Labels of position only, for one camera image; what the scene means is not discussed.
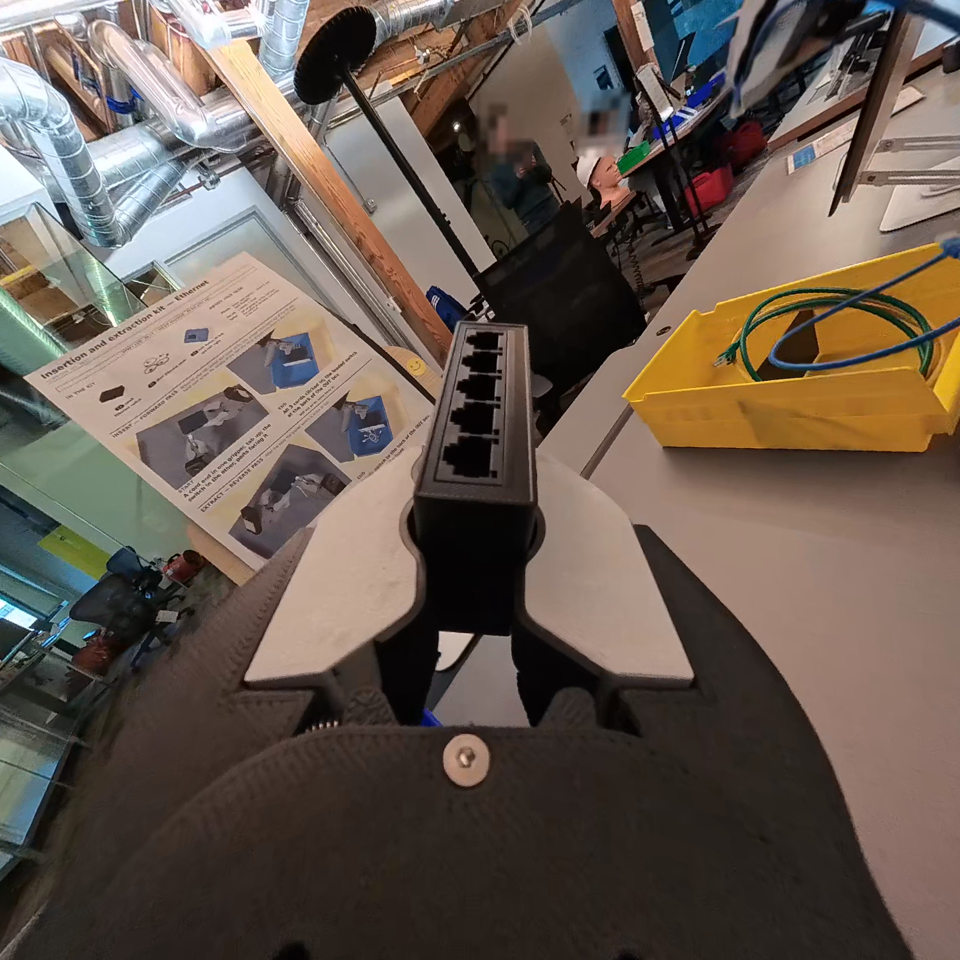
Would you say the silver round duct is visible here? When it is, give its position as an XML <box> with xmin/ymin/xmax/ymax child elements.
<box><xmin>0</xmin><ymin>58</ymin><xmax>189</xmax><ymax>249</ymax></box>

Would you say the black rolling chair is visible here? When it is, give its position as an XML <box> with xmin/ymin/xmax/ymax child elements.
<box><xmin>69</xmin><ymin>546</ymin><xmax>189</xmax><ymax>672</ymax></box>

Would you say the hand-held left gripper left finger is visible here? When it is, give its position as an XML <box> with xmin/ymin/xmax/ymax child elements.
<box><xmin>243</xmin><ymin>468</ymin><xmax>432</xmax><ymax>691</ymax></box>

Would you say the printed instruction poster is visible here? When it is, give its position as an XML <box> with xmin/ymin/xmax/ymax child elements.
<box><xmin>24</xmin><ymin>251</ymin><xmax>436</xmax><ymax>571</ymax></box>

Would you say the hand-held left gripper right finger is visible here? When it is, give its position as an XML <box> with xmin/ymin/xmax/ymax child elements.
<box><xmin>517</xmin><ymin>453</ymin><xmax>696</xmax><ymax>691</ymax></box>

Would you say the green ethernet cable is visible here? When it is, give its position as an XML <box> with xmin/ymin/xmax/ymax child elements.
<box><xmin>716</xmin><ymin>288</ymin><xmax>939</xmax><ymax>384</ymax></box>

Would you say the black network switch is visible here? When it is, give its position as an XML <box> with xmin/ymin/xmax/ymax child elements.
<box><xmin>414</xmin><ymin>321</ymin><xmax>543</xmax><ymax>637</ymax></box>

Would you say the black floor lamp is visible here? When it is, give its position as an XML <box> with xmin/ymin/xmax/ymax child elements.
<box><xmin>294</xmin><ymin>6</ymin><xmax>481</xmax><ymax>279</ymax></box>

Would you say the mannequin head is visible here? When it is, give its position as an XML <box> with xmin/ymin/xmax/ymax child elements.
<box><xmin>576</xmin><ymin>153</ymin><xmax>639</xmax><ymax>211</ymax></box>

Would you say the blue ethernet cable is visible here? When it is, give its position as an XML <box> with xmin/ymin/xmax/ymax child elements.
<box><xmin>768</xmin><ymin>238</ymin><xmax>960</xmax><ymax>372</ymax></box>

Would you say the red bag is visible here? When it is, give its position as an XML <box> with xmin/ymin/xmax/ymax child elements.
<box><xmin>684</xmin><ymin>165</ymin><xmax>736</xmax><ymax>219</ymax></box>

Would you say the wooden post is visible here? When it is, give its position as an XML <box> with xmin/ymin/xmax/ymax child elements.
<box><xmin>201</xmin><ymin>36</ymin><xmax>453</xmax><ymax>365</ymax></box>

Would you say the yellow plastic bin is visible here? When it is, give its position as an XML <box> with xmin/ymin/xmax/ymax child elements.
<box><xmin>622</xmin><ymin>241</ymin><xmax>960</xmax><ymax>453</ymax></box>

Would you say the silver flexible ceiling duct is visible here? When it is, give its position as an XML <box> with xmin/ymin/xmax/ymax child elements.
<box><xmin>367</xmin><ymin>0</ymin><xmax>459</xmax><ymax>46</ymax></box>

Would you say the grey desk monitor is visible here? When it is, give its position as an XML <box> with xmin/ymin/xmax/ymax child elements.
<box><xmin>827</xmin><ymin>0</ymin><xmax>931</xmax><ymax>219</ymax></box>

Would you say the silver elbow duct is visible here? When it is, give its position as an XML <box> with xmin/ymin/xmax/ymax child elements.
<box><xmin>88</xmin><ymin>18</ymin><xmax>260</xmax><ymax>151</ymax></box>

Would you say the white rounded plate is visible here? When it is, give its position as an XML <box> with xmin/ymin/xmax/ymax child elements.
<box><xmin>855</xmin><ymin>135</ymin><xmax>960</xmax><ymax>234</ymax></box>

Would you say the black mesh office chair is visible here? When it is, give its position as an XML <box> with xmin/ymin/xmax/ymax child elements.
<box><xmin>474</xmin><ymin>201</ymin><xmax>648</xmax><ymax>376</ymax></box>

